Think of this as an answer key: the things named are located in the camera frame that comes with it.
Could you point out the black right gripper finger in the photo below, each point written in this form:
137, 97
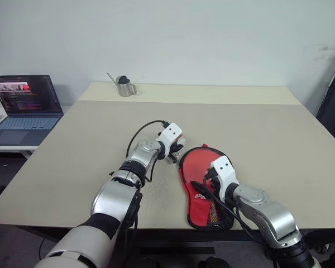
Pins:
197, 184
205, 193

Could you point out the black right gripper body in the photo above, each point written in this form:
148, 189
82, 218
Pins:
215, 184

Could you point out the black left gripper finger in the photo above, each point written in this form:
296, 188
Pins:
182, 141
179, 149

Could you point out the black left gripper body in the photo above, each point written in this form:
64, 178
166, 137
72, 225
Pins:
171, 152

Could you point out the black paddle cover bag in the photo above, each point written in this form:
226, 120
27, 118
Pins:
194, 167

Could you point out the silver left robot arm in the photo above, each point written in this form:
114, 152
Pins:
111, 195

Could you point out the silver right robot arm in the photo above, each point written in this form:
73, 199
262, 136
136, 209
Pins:
268, 212

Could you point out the dark rounded shape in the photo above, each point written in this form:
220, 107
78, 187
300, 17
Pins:
212, 263

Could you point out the black leaning panel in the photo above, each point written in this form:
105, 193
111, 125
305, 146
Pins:
333, 111

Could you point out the open dark laptop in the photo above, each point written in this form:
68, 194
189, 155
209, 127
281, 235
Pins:
28, 111

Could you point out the white side table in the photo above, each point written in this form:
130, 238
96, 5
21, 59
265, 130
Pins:
11, 149

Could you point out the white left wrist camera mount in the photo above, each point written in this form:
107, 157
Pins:
171, 133

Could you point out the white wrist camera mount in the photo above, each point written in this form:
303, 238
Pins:
171, 133
226, 170

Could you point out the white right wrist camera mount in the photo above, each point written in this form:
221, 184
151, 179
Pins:
226, 170

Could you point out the black table frame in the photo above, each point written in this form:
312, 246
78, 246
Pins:
184, 237

